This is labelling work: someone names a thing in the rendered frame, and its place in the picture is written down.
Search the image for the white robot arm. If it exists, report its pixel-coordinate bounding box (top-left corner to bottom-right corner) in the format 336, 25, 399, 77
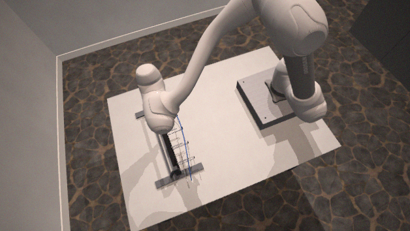
136, 0, 328, 134

